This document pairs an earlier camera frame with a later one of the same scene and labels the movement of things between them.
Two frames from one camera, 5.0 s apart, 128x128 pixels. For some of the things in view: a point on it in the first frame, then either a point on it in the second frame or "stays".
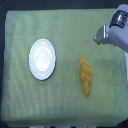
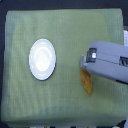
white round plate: x=42 y=59 stays
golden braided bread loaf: x=85 y=75 stays
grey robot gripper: x=116 y=33 to x=107 y=59
